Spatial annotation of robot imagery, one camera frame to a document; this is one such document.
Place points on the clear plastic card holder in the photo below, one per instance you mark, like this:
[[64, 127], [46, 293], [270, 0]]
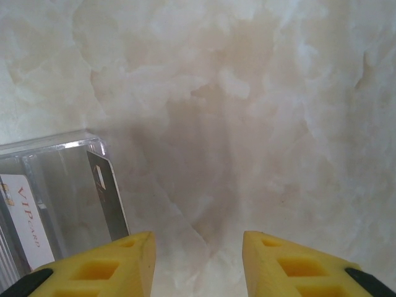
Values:
[[28, 216]]

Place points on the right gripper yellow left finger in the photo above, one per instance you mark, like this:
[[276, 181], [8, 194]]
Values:
[[130, 273]]

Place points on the black card with gold lines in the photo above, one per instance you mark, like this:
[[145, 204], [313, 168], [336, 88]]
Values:
[[108, 201]]

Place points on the clear acrylic card organizer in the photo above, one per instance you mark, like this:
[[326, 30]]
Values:
[[71, 185]]

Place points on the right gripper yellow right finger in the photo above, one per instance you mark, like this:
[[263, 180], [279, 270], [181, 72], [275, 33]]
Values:
[[266, 269]]

